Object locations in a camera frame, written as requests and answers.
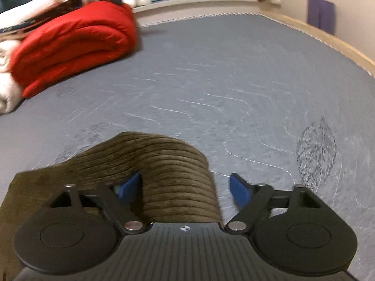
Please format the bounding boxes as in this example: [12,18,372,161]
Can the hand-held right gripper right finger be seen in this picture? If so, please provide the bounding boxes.
[224,173,321,235]

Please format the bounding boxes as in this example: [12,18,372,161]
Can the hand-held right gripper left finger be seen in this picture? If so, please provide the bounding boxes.
[49,172,147,235]

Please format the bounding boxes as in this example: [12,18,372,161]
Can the olive corduroy pants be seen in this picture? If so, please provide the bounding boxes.
[0,132,224,281]

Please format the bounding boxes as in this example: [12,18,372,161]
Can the white folded blanket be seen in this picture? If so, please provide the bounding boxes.
[0,39,25,115]

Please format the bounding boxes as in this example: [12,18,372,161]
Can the red folded blanket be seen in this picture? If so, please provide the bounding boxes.
[10,0,138,98]

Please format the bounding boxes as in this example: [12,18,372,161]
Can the grey window ledge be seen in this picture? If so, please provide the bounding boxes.
[132,0,282,25]

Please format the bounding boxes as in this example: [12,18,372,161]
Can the purple paper sheet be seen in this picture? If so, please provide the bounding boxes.
[307,0,336,35]

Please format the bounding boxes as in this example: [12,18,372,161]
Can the wooden bed frame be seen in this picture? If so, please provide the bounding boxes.
[261,10,375,77]

